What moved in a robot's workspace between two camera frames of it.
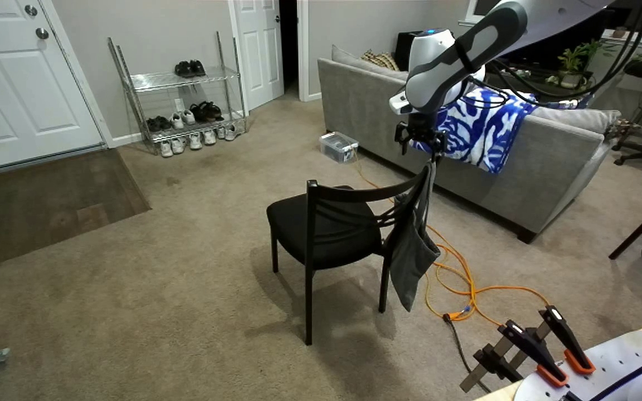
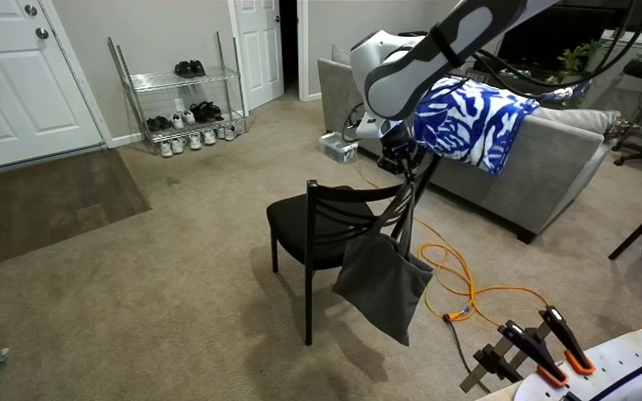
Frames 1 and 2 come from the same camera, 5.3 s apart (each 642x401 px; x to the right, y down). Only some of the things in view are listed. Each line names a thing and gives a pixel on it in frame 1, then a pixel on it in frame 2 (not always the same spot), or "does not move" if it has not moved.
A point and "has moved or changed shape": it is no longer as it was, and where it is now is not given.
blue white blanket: x=477 y=123 does not move
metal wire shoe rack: x=190 y=105 does not move
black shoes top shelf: x=190 y=69 does not move
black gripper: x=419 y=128 -> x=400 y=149
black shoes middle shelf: x=206 y=113 does not move
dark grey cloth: x=417 y=241 has moved or changed shape
